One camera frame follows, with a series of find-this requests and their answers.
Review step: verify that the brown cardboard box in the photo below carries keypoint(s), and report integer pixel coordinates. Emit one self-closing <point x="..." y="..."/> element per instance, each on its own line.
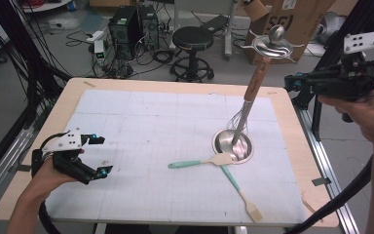
<point x="302" y="19"/>

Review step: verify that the black round stool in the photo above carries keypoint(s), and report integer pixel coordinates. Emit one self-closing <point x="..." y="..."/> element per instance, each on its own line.
<point x="193" y="37"/>

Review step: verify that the slim black computer tower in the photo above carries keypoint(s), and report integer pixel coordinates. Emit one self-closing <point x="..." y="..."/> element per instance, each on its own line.
<point x="148" y="27"/>

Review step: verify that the silver aluminium rail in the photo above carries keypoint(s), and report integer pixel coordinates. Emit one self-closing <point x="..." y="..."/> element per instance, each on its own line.
<point x="0" y="169"/>
<point x="324" y="162"/>

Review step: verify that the large black computer tower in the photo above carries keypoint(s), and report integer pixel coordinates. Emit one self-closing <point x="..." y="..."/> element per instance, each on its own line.
<point x="123" y="32"/>

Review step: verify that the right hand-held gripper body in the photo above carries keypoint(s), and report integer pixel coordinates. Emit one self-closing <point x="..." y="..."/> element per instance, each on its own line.
<point x="344" y="81"/>

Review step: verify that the white box with green display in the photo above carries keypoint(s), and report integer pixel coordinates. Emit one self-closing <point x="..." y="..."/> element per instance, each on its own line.
<point x="99" y="52"/>

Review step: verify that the white round table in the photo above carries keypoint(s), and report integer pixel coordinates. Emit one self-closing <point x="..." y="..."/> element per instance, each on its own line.
<point x="45" y="6"/>

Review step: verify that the grey tape strip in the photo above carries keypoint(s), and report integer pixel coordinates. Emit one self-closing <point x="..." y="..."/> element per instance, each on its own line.
<point x="321" y="181"/>
<point x="23" y="168"/>

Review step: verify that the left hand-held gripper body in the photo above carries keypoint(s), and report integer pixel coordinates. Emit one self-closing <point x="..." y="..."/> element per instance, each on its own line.
<point x="66" y="143"/>

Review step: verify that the black metal frame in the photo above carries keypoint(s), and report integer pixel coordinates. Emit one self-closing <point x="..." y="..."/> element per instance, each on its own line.
<point x="354" y="19"/>
<point x="9" y="29"/>

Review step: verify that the white flat board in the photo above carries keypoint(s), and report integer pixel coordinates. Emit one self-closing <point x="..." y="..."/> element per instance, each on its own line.
<point x="321" y="50"/>

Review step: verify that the white grid mat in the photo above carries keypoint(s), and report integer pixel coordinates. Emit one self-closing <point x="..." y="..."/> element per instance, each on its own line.
<point x="159" y="130"/>

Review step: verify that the white power strip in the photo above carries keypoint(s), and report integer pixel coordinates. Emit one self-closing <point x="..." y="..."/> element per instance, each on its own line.
<point x="95" y="35"/>

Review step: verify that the person's left hand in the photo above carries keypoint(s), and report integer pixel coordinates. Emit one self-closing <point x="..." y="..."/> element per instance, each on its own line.
<point x="47" y="180"/>

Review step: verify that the black flat panel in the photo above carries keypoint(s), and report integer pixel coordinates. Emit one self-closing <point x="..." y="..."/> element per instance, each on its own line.
<point x="214" y="23"/>

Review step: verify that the person's right hand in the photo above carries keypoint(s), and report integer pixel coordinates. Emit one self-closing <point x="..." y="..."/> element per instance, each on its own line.
<point x="373" y="117"/>

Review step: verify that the metal utensil stand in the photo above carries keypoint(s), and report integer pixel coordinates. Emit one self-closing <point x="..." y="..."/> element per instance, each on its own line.
<point x="240" y="152"/>

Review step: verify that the light wooden table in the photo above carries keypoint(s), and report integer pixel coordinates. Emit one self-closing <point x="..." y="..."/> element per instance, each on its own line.
<point x="142" y="85"/>

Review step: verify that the grey white rounded device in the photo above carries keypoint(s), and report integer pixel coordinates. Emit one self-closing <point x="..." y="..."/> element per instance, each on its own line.
<point x="332" y="24"/>

